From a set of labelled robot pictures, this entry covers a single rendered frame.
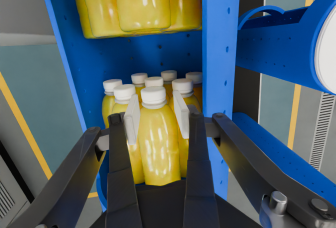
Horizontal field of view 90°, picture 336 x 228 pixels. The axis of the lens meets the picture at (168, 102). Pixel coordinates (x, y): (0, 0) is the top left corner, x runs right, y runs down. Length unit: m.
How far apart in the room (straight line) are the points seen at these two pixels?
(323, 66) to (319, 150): 2.05
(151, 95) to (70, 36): 0.18
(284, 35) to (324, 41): 0.11
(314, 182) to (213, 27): 0.90
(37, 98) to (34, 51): 0.38
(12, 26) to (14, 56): 1.04
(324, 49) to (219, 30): 0.36
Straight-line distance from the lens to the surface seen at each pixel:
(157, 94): 0.25
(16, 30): 0.73
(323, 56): 0.54
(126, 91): 0.30
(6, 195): 2.13
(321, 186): 1.02
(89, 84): 0.38
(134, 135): 0.17
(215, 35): 0.21
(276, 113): 1.96
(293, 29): 0.59
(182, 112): 0.16
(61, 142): 1.87
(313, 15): 0.57
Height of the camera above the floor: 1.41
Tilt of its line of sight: 69 degrees down
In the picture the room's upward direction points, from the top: 165 degrees clockwise
